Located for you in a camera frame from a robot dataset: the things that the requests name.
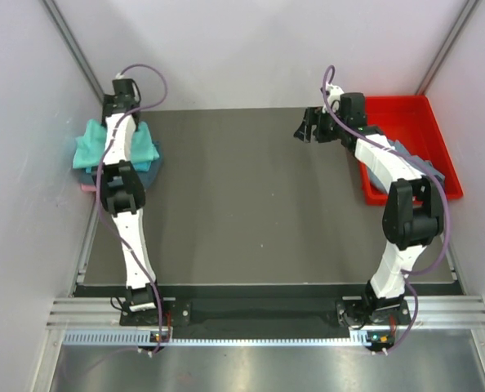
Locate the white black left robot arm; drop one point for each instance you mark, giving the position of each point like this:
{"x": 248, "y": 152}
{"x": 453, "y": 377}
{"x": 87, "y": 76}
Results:
{"x": 120, "y": 193}

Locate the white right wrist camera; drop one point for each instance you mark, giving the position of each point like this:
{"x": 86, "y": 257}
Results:
{"x": 332, "y": 93}

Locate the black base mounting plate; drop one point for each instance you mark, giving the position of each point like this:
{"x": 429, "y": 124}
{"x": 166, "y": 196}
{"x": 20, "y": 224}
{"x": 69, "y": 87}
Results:
{"x": 331, "y": 311}

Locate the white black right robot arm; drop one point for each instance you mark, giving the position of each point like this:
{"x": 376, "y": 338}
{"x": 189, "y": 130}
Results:
{"x": 414, "y": 211}

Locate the folded blue t-shirt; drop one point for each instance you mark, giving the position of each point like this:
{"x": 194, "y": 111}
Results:
{"x": 139, "y": 167}

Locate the grey-blue t-shirt in bin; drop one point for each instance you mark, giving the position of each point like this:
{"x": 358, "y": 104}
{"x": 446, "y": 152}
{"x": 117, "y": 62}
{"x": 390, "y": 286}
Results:
{"x": 399, "y": 147}

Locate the red plastic bin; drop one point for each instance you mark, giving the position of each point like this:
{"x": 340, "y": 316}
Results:
{"x": 411, "y": 121}

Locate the turquoise t-shirt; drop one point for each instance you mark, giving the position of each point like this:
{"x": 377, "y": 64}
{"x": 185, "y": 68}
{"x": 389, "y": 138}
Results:
{"x": 91, "y": 145}

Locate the left aluminium corner post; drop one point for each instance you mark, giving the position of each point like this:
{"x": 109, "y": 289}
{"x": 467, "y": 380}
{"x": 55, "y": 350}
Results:
{"x": 66, "y": 33}

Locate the folded pink t-shirt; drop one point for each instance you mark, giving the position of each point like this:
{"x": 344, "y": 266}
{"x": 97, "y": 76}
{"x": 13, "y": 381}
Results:
{"x": 88, "y": 188}

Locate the slotted grey cable duct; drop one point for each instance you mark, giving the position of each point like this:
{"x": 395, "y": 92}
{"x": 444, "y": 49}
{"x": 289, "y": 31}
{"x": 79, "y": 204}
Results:
{"x": 147, "y": 338}

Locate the aluminium corner post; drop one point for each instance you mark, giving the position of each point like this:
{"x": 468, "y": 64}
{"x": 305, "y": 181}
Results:
{"x": 460, "y": 22}
{"x": 66, "y": 33}

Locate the right aluminium corner post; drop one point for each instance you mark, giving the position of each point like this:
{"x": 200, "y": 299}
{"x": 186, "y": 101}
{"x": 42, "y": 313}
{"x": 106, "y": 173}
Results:
{"x": 460, "y": 22}

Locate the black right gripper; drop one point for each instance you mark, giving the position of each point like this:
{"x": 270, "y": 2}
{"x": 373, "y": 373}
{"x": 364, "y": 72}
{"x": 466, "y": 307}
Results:
{"x": 313, "y": 117}

